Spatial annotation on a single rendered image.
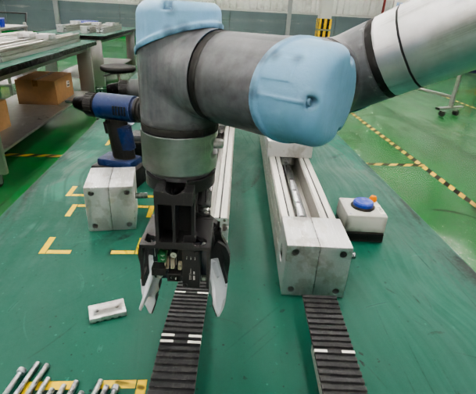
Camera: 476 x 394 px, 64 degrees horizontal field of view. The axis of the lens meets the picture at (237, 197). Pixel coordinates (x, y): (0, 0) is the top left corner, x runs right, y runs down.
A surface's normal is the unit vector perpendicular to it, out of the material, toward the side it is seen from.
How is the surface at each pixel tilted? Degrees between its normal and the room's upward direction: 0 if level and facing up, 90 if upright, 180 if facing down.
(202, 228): 0
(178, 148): 89
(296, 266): 90
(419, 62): 107
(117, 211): 90
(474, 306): 0
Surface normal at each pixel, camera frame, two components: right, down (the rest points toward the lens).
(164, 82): -0.61, 0.40
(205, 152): 0.76, 0.32
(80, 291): 0.05, -0.90
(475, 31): -0.47, 0.61
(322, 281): -0.01, 0.44
